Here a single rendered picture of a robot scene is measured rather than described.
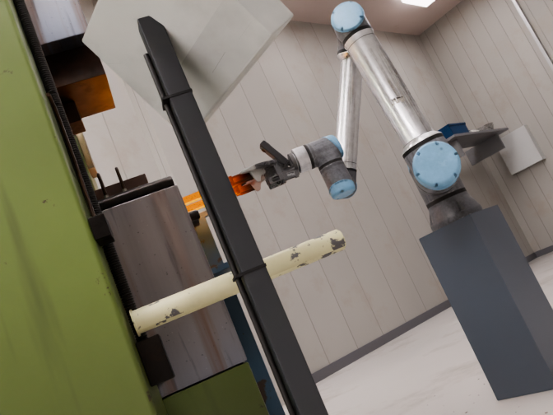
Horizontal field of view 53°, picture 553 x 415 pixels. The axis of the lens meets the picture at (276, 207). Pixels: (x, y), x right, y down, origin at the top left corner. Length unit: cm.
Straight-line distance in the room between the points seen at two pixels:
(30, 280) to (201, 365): 44
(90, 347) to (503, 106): 797
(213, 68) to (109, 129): 363
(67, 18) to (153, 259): 66
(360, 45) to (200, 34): 110
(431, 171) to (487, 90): 691
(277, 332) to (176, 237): 53
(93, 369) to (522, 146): 776
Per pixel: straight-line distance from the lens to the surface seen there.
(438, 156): 186
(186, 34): 101
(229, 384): 130
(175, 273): 132
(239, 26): 94
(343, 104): 212
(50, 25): 157
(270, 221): 502
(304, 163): 193
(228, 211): 89
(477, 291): 201
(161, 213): 135
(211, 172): 91
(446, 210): 202
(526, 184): 859
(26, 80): 119
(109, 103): 168
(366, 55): 201
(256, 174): 189
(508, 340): 202
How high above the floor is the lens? 50
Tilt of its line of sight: 12 degrees up
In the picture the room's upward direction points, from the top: 24 degrees counter-clockwise
